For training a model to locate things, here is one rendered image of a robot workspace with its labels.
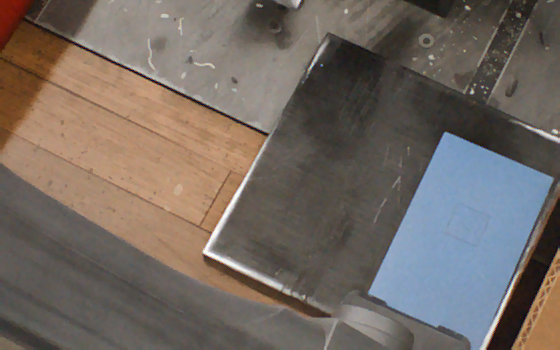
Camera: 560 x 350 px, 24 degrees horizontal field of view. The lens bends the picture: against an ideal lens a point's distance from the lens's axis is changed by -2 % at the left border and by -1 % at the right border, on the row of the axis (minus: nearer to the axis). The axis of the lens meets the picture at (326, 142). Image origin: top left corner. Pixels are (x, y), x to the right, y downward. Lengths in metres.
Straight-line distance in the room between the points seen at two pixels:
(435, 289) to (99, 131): 0.23
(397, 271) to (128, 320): 0.36
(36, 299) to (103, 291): 0.02
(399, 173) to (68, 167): 0.20
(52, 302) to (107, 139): 0.43
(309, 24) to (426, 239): 0.17
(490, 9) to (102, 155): 0.26
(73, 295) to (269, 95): 0.44
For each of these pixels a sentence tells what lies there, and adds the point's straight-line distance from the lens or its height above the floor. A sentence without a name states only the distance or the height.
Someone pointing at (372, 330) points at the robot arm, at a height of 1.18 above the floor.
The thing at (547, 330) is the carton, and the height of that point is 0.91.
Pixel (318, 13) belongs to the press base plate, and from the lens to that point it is 0.86.
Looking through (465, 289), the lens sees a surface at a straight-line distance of 0.77.
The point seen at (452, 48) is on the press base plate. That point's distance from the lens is 0.85.
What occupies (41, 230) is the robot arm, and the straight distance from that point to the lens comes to 0.41.
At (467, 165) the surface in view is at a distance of 0.80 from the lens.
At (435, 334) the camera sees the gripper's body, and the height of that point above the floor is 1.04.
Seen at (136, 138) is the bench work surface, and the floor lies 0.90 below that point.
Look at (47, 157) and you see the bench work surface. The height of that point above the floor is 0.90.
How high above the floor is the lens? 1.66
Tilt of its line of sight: 67 degrees down
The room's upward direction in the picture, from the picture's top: 1 degrees clockwise
